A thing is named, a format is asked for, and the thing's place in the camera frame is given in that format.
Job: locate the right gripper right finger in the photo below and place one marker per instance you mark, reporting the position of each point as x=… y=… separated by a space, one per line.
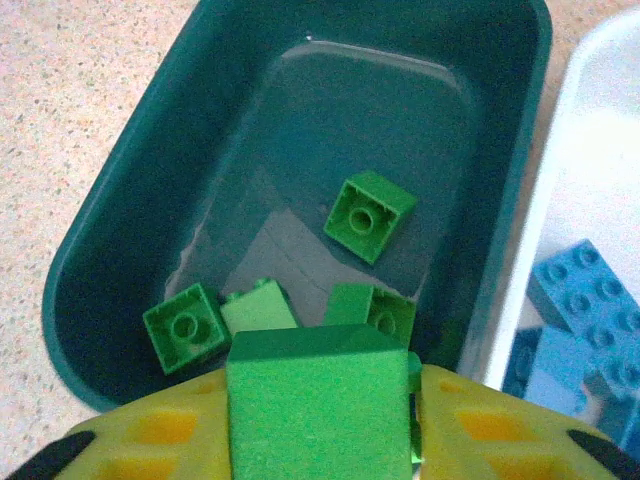
x=500 y=440

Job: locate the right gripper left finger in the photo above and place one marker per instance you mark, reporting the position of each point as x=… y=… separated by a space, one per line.
x=150 y=440

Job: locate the blue lego brick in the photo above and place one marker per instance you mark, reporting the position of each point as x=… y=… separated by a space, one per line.
x=542 y=362
x=595 y=295

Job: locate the green rounded lego brick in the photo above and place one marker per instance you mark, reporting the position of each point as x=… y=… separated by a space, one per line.
x=260 y=307

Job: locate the white plastic container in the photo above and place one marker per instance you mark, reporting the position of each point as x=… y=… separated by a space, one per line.
x=590 y=150

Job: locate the teal plastic container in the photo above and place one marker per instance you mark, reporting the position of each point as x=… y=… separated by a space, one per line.
x=350 y=100

